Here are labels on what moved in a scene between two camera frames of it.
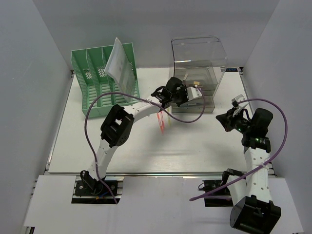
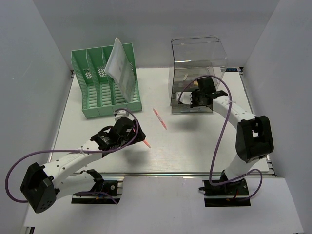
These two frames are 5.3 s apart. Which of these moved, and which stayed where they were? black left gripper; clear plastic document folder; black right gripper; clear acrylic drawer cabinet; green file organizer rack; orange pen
Moved: orange pen; black left gripper; black right gripper
Stayed: clear plastic document folder; clear acrylic drawer cabinet; green file organizer rack
